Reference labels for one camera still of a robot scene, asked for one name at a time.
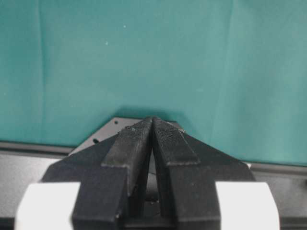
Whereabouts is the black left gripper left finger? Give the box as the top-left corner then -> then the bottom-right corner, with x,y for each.
42,117 -> 153,230

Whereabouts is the green table cloth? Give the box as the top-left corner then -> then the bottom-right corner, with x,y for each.
0,0 -> 307,165

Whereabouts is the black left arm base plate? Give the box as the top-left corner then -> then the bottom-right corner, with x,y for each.
69,116 -> 157,157

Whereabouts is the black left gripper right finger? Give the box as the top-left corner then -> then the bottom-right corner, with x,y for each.
152,117 -> 255,230

